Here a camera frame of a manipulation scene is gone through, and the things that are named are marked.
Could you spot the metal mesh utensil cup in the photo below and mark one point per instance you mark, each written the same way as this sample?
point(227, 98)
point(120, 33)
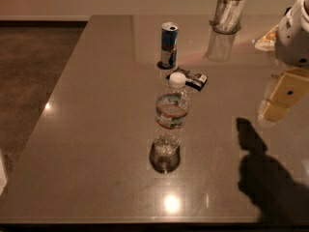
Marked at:
point(227, 16)

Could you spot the black snack wrapper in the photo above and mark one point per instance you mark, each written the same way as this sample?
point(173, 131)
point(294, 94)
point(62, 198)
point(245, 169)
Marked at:
point(193, 79)

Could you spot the white object at left edge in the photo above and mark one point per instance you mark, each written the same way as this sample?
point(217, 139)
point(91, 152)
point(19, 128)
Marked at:
point(3, 173)

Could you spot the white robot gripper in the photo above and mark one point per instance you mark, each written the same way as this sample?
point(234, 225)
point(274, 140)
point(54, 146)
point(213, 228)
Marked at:
point(294, 42)

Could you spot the yellow white food packet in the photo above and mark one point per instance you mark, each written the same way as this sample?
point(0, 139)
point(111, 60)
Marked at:
point(267, 42)

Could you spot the clear plastic water bottle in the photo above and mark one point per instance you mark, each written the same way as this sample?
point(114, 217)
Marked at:
point(171, 109)

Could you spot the blue silver energy drink can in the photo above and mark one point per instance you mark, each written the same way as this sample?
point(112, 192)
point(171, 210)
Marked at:
point(169, 33)

